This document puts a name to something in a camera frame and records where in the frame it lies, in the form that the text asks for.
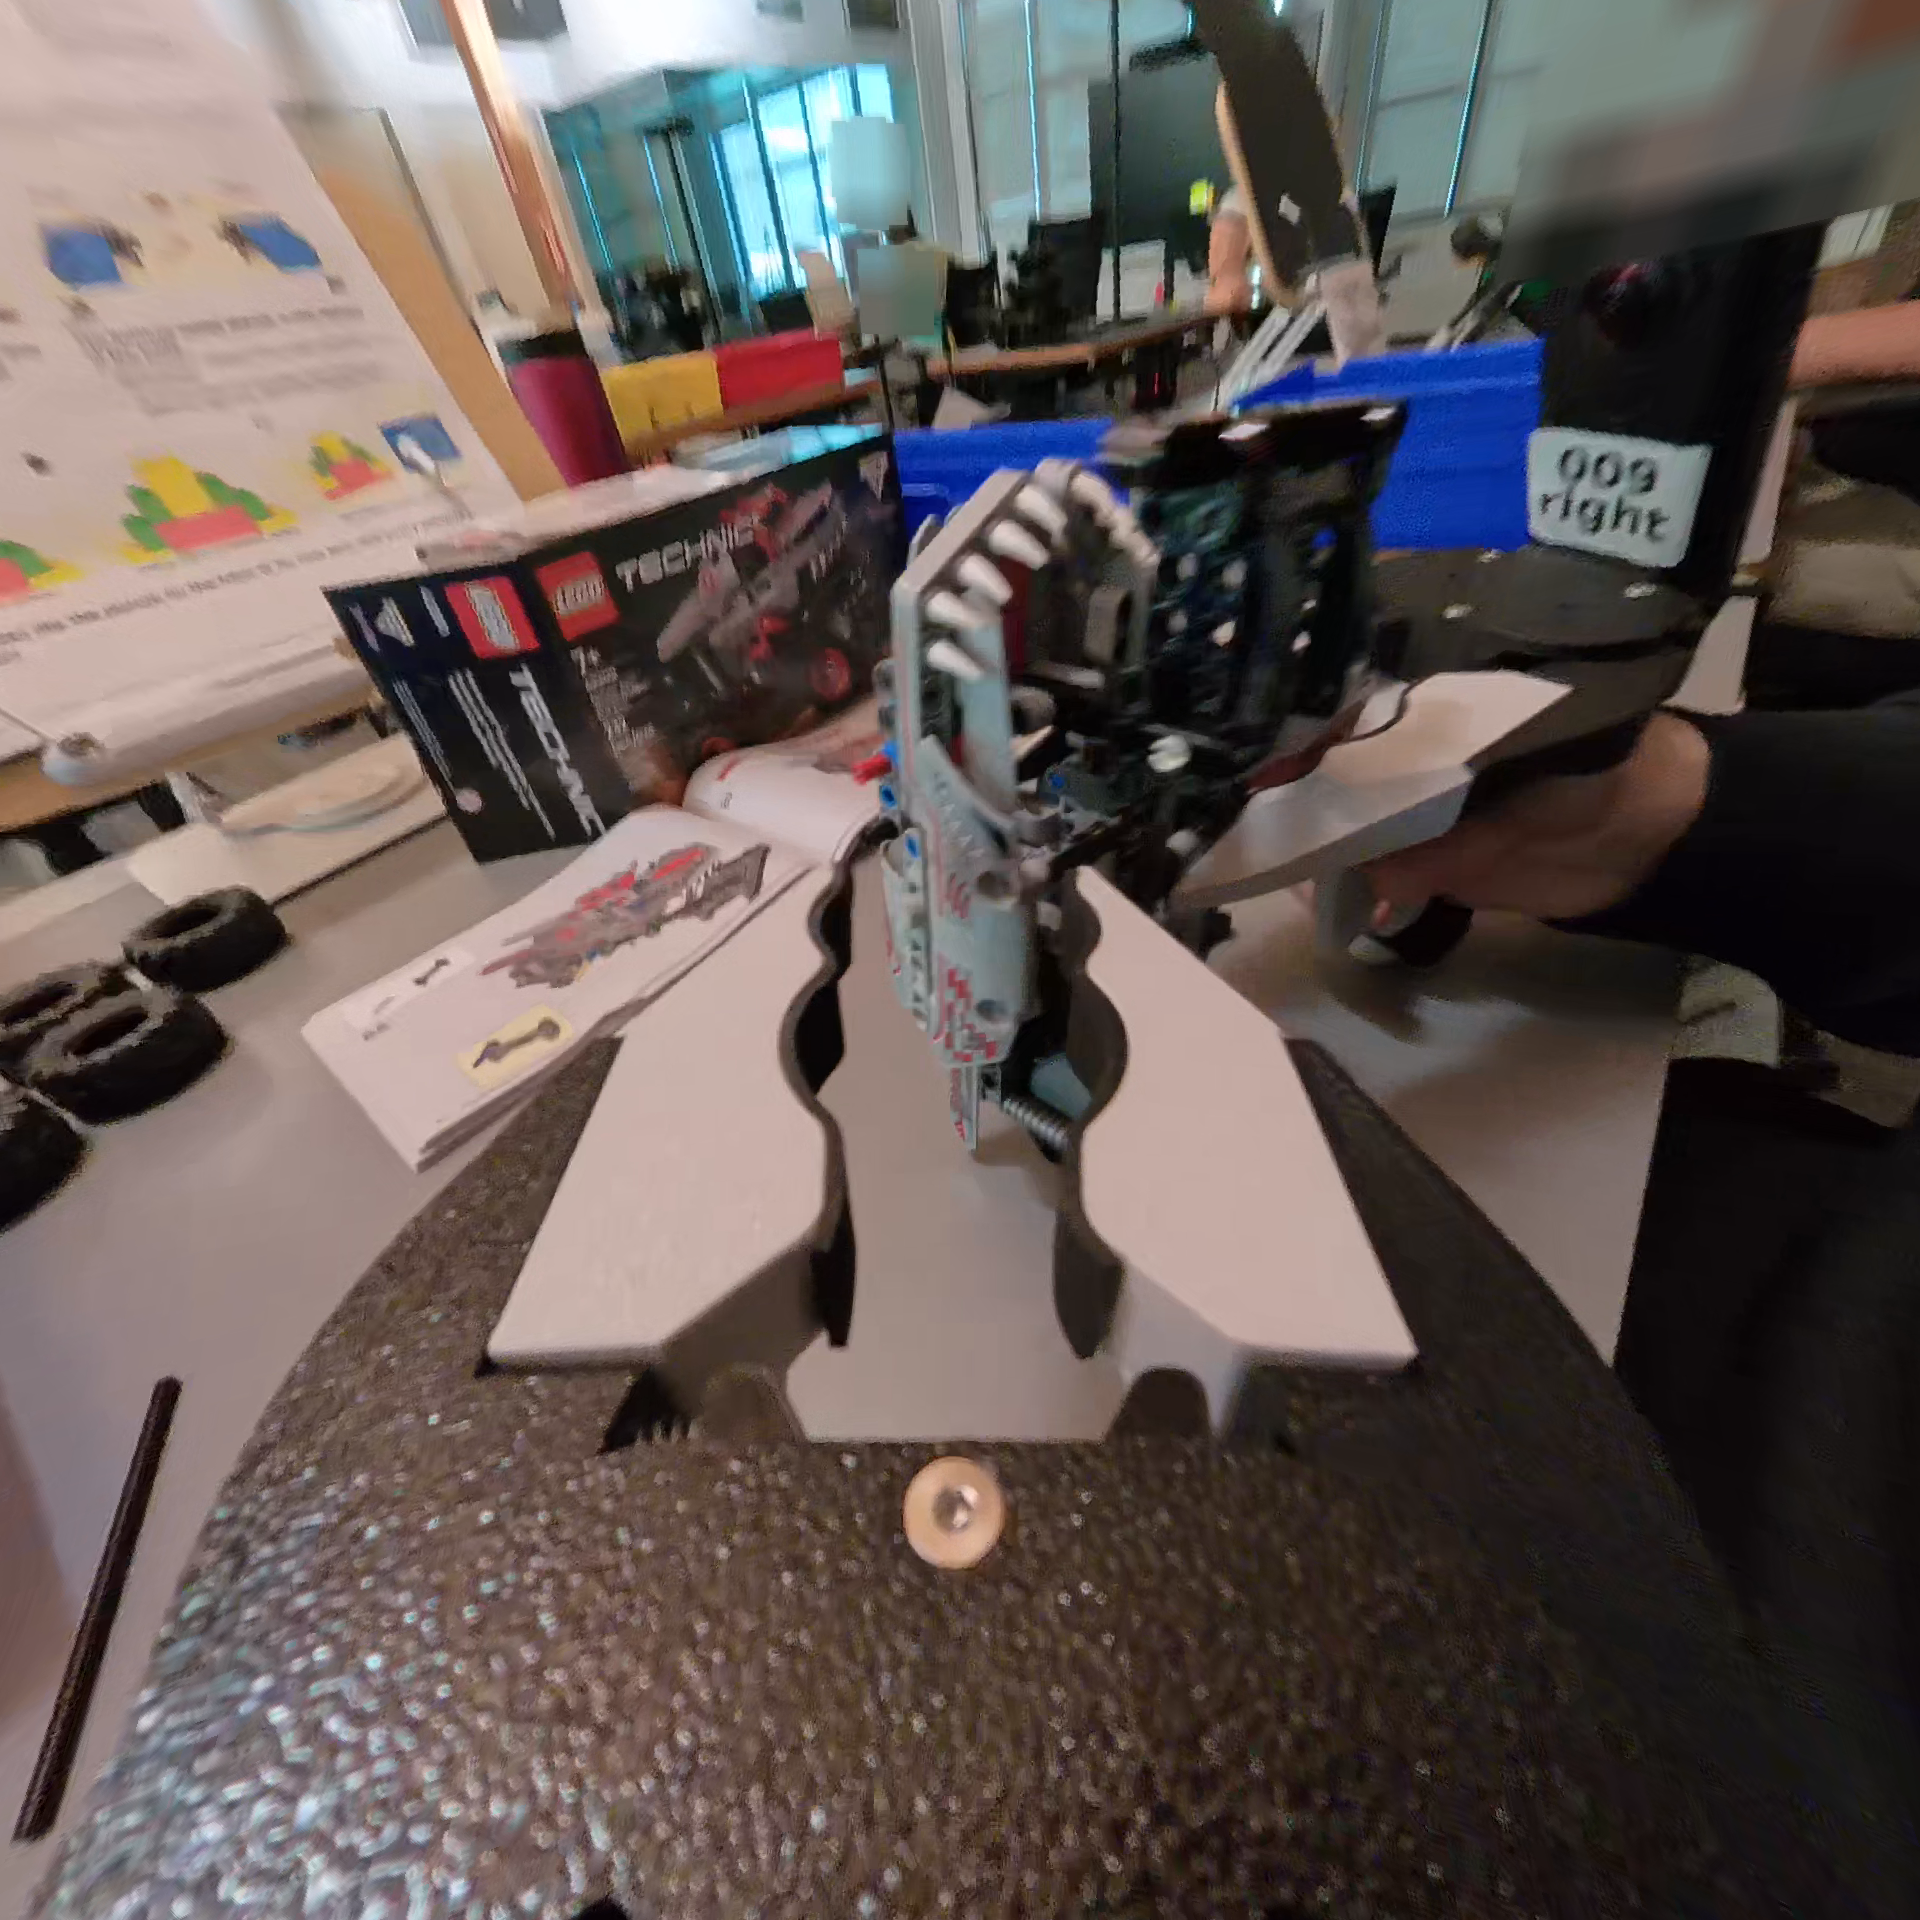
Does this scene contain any instruction booklet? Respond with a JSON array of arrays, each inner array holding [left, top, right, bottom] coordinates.
[[301, 736, 901, 1173]]

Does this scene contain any red bin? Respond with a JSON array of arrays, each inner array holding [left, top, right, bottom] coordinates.
[[715, 332, 846, 410]]

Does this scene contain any leaning display board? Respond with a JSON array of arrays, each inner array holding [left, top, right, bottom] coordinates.
[[1194, 0, 1371, 303]]

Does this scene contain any black rubber tyre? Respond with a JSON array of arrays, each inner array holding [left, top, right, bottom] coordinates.
[[32, 990, 230, 1123], [0, 958, 138, 1073], [122, 885, 289, 992], [0, 1085, 87, 1233]]

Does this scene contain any instruction poster board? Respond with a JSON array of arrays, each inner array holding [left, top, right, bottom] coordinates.
[[0, 0, 568, 901]]

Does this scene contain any blue plastic bin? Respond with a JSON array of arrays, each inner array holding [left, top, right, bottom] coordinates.
[[892, 337, 1548, 551]]

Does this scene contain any toy brick vehicle model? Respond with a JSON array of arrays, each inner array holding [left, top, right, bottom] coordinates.
[[878, 396, 1412, 1156]]

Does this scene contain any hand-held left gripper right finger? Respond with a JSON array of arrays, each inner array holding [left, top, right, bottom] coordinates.
[[1059, 870, 1421, 1433]]

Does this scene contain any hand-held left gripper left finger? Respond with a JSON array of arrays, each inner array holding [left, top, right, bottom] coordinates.
[[491, 865, 856, 1420]]

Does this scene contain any yellow bin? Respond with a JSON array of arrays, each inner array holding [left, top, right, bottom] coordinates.
[[600, 351, 732, 453]]

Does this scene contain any person's right forearm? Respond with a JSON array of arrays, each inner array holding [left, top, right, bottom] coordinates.
[[1589, 701, 1920, 1054]]

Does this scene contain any thin black rod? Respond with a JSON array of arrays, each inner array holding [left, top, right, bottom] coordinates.
[[17, 1379, 183, 1845]]

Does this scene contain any person's dark clothing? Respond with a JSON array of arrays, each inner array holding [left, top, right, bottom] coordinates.
[[1614, 958, 1920, 1920]]

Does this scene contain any person's right hand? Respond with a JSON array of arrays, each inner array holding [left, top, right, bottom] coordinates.
[[1366, 716, 1714, 926]]

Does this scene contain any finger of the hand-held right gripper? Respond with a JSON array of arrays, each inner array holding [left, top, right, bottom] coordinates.
[[1172, 762, 1482, 913], [1254, 671, 1577, 792]]

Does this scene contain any black toy set box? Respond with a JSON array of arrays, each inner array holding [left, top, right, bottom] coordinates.
[[324, 436, 909, 865]]

